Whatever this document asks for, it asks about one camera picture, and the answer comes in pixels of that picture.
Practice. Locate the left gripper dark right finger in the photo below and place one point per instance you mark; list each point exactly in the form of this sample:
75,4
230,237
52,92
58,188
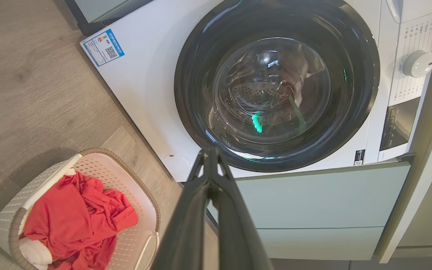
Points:
238,232

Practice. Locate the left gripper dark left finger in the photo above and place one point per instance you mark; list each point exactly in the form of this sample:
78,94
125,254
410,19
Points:
186,225

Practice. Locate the white laundry basket brown rim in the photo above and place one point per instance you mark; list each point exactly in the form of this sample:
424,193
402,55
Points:
133,195

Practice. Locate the round white filter cover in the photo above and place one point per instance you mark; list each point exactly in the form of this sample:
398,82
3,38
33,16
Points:
174,167

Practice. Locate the pale green cabinet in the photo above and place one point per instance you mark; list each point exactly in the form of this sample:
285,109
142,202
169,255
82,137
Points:
99,9
313,202

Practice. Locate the red garment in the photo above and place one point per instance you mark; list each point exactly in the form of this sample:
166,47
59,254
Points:
69,221

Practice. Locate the black round glass washer door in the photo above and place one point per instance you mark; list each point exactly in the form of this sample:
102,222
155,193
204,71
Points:
193,101

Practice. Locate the small black washer sticker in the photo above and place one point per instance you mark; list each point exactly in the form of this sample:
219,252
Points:
359,157

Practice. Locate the white front-load washing machine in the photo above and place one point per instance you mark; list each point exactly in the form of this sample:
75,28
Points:
144,82

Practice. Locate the black washer display panel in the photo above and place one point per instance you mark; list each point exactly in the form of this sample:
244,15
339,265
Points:
399,123

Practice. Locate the blue white energy label sticker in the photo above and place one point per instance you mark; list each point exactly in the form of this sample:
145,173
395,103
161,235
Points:
103,48

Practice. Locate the white washer control knob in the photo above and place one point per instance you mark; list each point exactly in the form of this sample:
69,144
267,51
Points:
418,64

